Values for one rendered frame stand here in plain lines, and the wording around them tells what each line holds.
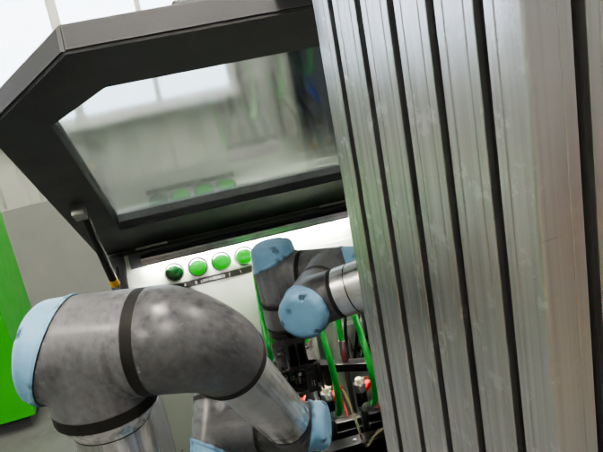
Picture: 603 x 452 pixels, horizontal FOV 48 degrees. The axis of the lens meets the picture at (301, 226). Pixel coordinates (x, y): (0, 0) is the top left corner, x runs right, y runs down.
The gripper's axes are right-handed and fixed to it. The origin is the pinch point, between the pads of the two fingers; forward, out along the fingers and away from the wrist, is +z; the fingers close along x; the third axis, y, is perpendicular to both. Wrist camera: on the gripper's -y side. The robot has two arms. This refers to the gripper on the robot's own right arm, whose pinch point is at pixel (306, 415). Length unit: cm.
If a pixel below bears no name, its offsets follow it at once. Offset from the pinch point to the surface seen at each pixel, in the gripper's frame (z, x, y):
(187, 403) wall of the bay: 20, -25, -54
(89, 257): 68, -96, -408
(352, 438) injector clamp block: 23.8, 11.7, -23.4
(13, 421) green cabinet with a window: 112, -138, -260
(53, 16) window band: -108, -73, -409
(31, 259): 57, -135, -401
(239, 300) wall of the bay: -5, -5, -54
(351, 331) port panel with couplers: 12, 22, -53
